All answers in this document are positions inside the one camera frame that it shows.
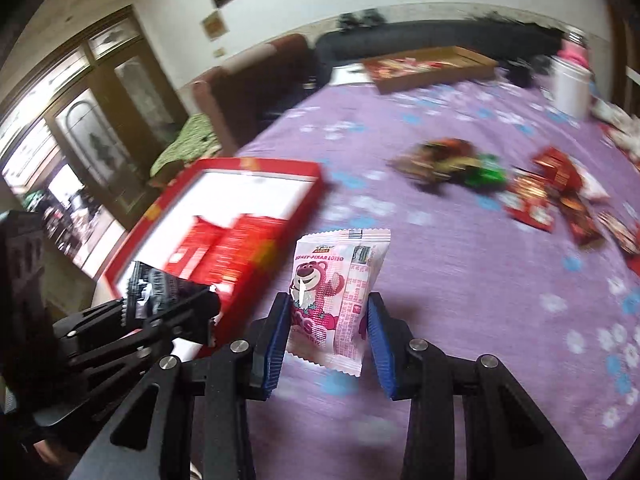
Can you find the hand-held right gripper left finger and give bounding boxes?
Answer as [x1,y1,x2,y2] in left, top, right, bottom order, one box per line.
[70,291,293,480]

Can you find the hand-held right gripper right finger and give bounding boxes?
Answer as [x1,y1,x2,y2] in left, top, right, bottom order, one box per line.
[366,291,588,480]

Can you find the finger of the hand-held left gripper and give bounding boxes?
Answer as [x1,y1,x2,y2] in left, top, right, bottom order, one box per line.
[52,297,128,342]
[65,285,222,381]

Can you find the black snack packet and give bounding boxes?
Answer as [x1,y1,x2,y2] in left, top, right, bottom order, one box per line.
[125,261,217,320]

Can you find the red snack packet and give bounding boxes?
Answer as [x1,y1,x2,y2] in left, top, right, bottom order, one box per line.
[200,214,288,306]
[167,215,223,281]

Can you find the pink bear snack packet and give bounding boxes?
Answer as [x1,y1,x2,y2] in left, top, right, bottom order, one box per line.
[285,228,392,377]

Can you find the red cardboard box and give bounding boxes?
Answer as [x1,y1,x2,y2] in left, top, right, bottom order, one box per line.
[95,157,325,361]

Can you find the pile of mixed snack packets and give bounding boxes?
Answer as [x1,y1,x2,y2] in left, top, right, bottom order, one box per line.
[390,137,640,273]

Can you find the green floral blanket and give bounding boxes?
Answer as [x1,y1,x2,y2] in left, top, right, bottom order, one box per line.
[150,112,223,178]

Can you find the wooden glass door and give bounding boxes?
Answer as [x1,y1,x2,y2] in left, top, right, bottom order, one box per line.
[0,5,188,281]

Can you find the brown armchair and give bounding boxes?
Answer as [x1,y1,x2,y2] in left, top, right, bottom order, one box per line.
[192,34,321,156]

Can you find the brown cardboard tray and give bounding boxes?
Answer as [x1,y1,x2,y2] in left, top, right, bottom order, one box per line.
[361,46,498,95]

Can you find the white paper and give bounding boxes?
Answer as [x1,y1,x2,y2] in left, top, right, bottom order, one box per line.
[330,65,373,86]

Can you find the small black bag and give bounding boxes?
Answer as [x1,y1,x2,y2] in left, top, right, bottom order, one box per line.
[505,57,538,88]

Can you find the black leather sofa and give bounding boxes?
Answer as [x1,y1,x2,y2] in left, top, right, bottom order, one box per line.
[314,20,566,86]

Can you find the white plastic jar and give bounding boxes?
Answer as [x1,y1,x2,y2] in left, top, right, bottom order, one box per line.
[550,55,593,120]

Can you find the white gloves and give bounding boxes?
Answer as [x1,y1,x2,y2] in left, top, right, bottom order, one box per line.
[592,99,640,133]

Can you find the pink water bottle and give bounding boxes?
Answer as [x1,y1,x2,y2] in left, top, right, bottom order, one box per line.
[560,27,593,68]

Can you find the framed wall notice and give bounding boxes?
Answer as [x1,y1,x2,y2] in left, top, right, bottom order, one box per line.
[201,10,228,42]

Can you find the wooden door frame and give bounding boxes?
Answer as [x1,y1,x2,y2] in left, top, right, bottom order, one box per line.
[605,0,640,111]

